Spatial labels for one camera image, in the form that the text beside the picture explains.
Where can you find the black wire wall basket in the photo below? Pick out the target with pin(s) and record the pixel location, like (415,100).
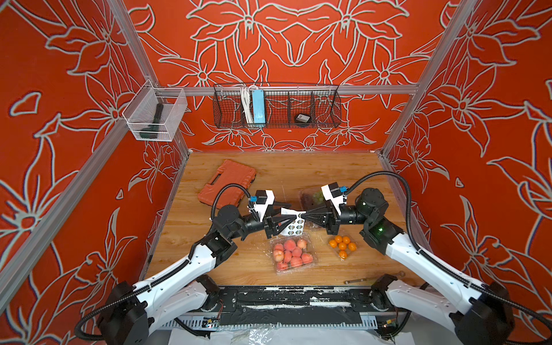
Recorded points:
(232,105)

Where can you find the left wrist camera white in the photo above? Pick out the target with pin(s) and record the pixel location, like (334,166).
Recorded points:
(260,202)

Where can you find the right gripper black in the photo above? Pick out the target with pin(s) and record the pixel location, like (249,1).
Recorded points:
(322,220)

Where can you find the clear acrylic wall bin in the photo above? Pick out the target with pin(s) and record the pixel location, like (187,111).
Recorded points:
(141,109)

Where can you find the grape clamshell box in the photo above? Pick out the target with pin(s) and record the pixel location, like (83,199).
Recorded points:
(311,198)

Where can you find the large peach clamshell box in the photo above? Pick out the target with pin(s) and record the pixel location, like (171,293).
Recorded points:
(292,254)

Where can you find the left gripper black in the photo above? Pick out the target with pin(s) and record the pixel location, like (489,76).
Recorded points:
(271,226)

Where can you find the orange plastic tool case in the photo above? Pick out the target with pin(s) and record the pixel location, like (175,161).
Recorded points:
(227,173)

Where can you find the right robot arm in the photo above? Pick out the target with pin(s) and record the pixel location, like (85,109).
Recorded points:
(476,312)

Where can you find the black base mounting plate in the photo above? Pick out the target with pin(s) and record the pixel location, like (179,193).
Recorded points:
(339,307)

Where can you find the light blue box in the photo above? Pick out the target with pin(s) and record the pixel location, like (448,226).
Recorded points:
(258,100)

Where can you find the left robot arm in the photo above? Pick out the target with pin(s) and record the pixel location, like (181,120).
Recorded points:
(133,312)

